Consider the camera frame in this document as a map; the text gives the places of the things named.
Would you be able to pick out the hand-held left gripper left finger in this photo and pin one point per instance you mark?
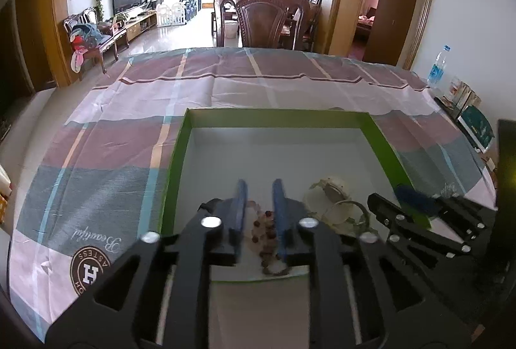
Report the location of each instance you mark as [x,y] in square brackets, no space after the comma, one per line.
[238,208]

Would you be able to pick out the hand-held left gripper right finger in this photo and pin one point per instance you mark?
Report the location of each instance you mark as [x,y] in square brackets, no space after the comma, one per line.
[280,212]

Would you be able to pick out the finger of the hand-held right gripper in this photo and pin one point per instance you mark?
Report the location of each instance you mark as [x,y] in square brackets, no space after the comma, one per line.
[415,199]
[387,210]

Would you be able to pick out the silver bangle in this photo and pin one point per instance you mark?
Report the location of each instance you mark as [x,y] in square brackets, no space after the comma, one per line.
[361,208]

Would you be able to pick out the green cardboard box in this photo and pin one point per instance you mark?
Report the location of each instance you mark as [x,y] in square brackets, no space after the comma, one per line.
[282,147]

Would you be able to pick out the small upright cartons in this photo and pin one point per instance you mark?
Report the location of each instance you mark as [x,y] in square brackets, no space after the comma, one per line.
[463,91]

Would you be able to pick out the plaid tablecloth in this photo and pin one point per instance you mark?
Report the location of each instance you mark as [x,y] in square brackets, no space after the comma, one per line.
[121,155]

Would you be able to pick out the clear water bottle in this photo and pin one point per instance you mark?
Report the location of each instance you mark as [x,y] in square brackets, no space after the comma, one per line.
[437,69]

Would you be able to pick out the white waste bin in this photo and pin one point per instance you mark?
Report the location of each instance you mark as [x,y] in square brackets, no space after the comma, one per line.
[230,29]

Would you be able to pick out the carved wooden dining chair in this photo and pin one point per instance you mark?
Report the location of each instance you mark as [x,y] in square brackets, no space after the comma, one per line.
[266,18]

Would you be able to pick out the white baby fence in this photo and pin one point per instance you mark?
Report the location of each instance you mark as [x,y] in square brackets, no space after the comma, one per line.
[177,10]

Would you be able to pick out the wooden television cabinet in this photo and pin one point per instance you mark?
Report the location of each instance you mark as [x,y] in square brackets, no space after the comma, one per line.
[139,22]

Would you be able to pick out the dark wooden armchair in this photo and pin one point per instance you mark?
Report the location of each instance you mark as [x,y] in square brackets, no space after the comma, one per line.
[111,34]

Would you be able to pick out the pile of clothes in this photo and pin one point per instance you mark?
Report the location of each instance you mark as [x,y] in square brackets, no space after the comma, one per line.
[84,39]

